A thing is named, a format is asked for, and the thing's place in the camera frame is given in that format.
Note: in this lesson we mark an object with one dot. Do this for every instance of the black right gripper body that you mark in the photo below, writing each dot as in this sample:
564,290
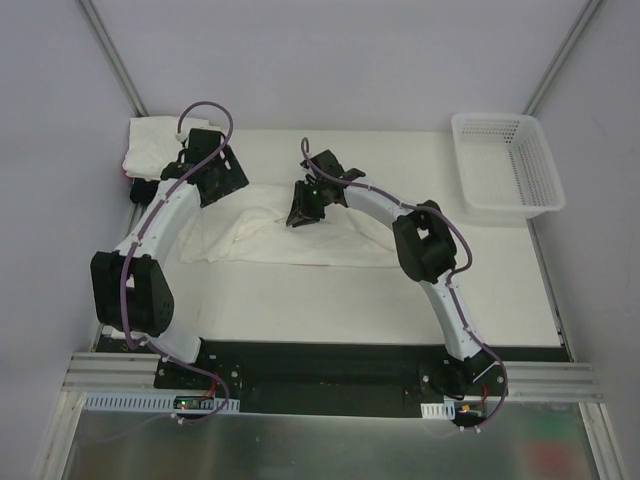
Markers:
310,198

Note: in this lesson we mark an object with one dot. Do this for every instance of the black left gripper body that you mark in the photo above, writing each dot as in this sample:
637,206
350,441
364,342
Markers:
227,177

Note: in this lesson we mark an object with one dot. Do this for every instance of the white t shirt red print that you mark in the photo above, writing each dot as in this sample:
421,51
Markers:
250,226

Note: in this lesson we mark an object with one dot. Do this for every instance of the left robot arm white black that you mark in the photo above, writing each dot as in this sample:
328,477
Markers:
131,292

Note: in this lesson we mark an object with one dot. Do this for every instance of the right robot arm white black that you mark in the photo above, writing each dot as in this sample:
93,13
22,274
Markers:
430,250

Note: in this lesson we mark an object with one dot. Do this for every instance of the folded white t shirt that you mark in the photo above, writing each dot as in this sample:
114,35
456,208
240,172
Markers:
154,143

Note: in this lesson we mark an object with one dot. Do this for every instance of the folded black t shirt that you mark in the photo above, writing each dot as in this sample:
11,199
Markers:
142,191

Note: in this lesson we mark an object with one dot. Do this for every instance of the white plastic basket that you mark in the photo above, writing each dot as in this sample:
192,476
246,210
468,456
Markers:
506,169

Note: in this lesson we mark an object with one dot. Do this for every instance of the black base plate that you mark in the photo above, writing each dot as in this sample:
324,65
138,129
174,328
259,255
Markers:
359,401

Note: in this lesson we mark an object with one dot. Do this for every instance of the aluminium frame post left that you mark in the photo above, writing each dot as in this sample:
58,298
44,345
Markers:
105,43

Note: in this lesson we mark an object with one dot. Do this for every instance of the aluminium frame post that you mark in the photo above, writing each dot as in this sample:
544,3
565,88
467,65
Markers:
105,43
585,18

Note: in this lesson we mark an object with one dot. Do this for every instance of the aluminium front rail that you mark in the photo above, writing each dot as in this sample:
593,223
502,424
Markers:
146,373

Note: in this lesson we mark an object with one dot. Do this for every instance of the white slotted cable duct right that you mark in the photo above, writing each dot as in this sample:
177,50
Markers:
450,410

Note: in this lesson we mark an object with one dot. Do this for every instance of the white slotted cable duct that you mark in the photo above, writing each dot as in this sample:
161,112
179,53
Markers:
158,403
450,410

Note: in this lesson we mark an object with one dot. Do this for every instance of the white slotted cable duct left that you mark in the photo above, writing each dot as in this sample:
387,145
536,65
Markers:
158,403

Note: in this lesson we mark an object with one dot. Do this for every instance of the aluminium side rail right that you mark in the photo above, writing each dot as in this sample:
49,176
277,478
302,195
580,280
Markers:
551,297

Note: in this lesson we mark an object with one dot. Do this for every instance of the aluminium frame post right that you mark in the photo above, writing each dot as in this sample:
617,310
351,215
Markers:
585,18

